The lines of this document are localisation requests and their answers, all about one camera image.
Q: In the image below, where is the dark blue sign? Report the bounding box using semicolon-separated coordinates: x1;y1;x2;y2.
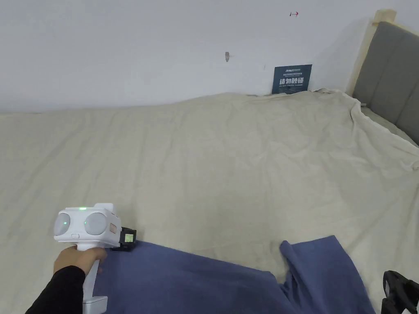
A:
271;64;313;95

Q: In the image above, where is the person's left hand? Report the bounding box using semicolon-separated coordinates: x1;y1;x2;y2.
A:
53;245;109;276

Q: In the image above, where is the grey padded headboard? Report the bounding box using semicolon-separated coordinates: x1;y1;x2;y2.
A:
346;9;419;146

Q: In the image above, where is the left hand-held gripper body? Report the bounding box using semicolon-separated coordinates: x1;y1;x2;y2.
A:
54;202;124;314

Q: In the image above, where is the dark blue shirt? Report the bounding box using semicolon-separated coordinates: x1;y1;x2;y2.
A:
93;235;377;314

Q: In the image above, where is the bed with beige sheet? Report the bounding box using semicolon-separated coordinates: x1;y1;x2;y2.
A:
0;88;419;314

